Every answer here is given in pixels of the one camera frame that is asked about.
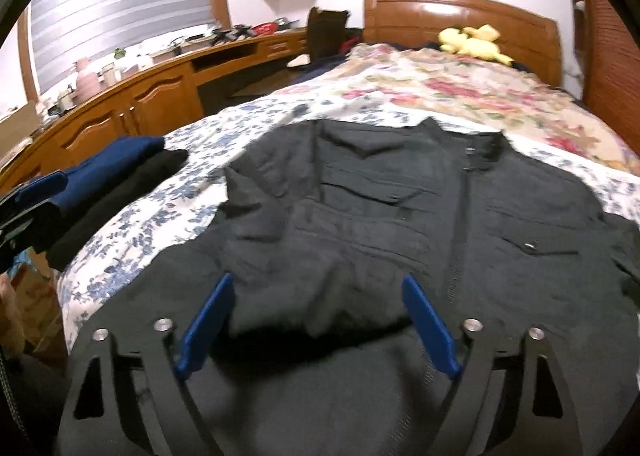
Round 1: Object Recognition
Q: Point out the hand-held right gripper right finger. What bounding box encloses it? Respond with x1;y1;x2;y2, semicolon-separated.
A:
402;275;583;456

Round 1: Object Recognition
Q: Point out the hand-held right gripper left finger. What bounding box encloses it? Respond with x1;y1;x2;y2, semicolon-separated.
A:
55;273;236;456

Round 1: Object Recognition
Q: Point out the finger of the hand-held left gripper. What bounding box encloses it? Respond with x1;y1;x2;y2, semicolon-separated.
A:
0;203;58;259
0;172;69;211

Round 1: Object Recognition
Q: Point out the black jacket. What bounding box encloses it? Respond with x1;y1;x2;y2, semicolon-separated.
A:
70;117;640;456

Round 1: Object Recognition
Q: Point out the cardboard box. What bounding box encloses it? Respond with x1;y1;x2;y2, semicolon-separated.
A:
0;100;44;163

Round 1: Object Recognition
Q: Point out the folded navy garment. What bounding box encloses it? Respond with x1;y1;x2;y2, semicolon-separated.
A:
20;136;166;217

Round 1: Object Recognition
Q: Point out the folded black garment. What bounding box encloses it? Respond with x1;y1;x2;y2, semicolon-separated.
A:
47;150;189;271

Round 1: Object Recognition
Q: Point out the brown paper bag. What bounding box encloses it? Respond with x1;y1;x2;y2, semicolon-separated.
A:
0;248;69;372

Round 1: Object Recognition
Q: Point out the blue floral bedsheet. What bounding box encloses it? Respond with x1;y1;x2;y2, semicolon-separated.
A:
60;96;640;352

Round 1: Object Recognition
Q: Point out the pink container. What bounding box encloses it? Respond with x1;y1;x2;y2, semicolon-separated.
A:
75;58;104;99

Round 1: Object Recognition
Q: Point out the wooden desk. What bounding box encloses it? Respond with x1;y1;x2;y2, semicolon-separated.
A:
0;28;311;197

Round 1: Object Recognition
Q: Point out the striped window blind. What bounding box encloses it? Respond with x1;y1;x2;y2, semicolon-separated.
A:
29;0;221;92

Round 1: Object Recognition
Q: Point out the rose print blanket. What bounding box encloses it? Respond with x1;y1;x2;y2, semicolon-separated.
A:
260;43;636;171

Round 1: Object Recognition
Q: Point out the yellow plush toy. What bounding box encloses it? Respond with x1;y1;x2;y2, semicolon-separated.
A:
438;24;514;66

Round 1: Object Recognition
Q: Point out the wooden headboard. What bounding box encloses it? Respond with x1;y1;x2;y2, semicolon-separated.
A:
363;0;563;86

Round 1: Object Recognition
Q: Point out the dark chair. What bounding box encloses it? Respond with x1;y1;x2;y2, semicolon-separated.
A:
306;7;351;61

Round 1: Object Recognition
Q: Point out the wooden slatted wardrobe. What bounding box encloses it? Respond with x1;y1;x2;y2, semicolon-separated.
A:
565;0;640;111

